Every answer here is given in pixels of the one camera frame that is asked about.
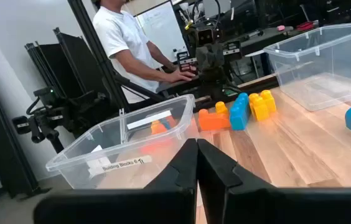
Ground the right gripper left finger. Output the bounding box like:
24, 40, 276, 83
34, 138, 199, 224

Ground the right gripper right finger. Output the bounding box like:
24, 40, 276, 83
198, 138, 351, 224

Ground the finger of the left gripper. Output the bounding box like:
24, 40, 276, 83
210, 43, 225, 72
195, 43, 211, 72

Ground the long blue four-stud block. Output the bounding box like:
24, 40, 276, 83
229, 92, 251, 131

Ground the orange toy building block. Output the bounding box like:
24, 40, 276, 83
165, 115, 178, 129
198, 108, 232, 132

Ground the whiteboard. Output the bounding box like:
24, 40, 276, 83
134, 1, 189, 68

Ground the white printed label strip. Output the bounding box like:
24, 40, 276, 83
101, 154, 153, 174

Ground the white blank label strip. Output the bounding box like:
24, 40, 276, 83
126, 110, 172, 131

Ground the red flat object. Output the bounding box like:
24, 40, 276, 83
296, 21, 315, 32

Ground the person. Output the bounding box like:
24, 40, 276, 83
91, 0, 200, 105

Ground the clear plastic bin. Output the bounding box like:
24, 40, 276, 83
262, 21, 351, 112

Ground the clear bin with handwritten label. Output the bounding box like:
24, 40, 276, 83
45, 94, 197, 190

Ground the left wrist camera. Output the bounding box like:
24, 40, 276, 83
195, 26, 217, 47

